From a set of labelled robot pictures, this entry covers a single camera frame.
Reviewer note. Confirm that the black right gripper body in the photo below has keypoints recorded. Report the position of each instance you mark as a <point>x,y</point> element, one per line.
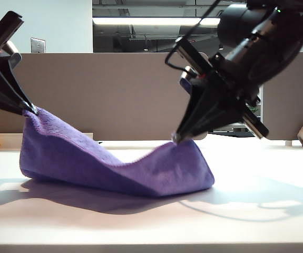
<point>230,84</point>

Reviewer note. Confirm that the metal ceiling duct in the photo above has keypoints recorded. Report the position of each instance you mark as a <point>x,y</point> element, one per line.
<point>154,33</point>

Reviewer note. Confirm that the silver wall switch plate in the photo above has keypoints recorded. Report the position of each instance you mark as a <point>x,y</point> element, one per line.
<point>38,45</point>

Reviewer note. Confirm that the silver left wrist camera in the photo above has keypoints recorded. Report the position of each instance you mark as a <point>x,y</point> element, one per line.
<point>13,54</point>

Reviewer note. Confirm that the purple microfiber cloth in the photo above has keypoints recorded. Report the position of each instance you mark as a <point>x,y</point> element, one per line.
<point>167,174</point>

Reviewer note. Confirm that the brown desk divider panel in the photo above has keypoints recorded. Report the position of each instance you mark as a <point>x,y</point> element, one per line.
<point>293,110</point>
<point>101,92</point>

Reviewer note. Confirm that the white ceiling light strip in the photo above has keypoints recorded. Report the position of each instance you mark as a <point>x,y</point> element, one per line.
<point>140,21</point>

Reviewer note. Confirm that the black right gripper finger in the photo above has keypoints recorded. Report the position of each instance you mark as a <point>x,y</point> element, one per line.
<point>214,118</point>
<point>196,110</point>

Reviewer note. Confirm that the small potted green plant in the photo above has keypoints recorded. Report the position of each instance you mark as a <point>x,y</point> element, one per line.
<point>255,107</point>

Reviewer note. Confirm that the white divider foot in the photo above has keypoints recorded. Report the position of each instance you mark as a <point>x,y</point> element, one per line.
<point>288,143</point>

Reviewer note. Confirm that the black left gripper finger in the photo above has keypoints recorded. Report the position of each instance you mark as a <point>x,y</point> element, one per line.
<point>14,84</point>
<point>3,98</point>

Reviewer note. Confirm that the white background desk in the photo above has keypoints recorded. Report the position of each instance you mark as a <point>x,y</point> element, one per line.
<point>230,128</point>

